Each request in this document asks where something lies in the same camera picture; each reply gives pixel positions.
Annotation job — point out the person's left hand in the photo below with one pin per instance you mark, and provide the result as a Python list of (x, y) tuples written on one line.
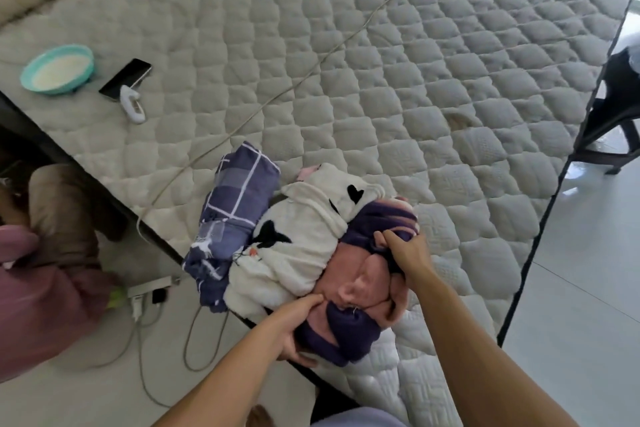
[(285, 331)]

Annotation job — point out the person's right hand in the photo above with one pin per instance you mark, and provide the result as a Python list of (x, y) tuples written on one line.
[(412, 256)]

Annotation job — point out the person's left thumb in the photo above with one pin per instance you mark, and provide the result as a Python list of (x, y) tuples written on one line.
[(309, 304)]

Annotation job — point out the person's right thumb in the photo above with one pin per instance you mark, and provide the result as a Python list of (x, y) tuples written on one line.
[(386, 239)]

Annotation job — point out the pink and purple fleece garment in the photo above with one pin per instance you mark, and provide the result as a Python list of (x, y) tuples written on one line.
[(360, 286)]

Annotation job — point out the person's left forearm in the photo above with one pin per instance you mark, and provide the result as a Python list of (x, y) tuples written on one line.
[(225, 381)]

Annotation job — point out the person's right forearm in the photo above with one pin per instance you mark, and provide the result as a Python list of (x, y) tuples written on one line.
[(480, 356)]

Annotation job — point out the white fleece garment black hearts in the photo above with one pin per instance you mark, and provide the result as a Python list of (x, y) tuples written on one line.
[(295, 246)]

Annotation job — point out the blue plaid folded cloth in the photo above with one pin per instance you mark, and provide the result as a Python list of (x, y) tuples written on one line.
[(232, 221)]

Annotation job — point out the person's foot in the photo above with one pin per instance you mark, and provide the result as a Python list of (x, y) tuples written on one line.
[(260, 416)]

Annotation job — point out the black plug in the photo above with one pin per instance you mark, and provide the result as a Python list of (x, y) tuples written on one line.
[(159, 297)]

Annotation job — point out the white power strip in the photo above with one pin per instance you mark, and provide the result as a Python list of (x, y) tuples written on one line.
[(149, 287)]

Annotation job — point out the white quilted mattress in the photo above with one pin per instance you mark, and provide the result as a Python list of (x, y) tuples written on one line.
[(380, 71)]

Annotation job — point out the white charger plug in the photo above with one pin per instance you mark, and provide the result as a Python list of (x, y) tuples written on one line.
[(136, 310)]

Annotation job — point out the dark plastic chair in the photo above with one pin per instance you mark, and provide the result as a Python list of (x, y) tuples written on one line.
[(612, 106)]

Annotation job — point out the small white handheld device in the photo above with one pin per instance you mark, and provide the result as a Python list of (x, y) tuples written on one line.
[(133, 104)]

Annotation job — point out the black smartphone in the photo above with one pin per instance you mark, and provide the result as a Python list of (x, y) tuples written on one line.
[(125, 79)]

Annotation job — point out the teal bowl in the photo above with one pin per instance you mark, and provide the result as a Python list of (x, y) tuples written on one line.
[(56, 70)]

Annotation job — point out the dark bed frame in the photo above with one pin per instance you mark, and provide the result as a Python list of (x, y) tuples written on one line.
[(75, 161)]

